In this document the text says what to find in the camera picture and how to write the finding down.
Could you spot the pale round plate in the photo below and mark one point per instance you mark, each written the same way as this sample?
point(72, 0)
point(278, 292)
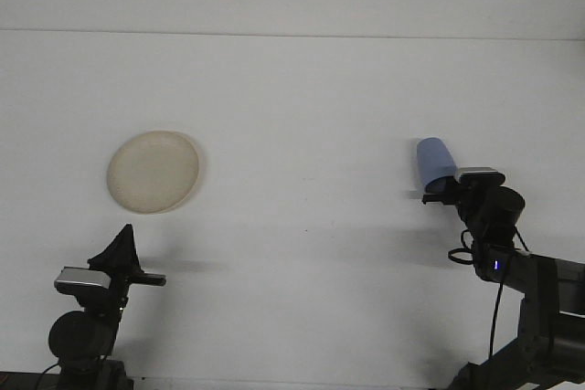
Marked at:
point(153, 173)

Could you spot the pale blue cup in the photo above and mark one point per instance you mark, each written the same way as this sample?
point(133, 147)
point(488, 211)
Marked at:
point(434, 159)

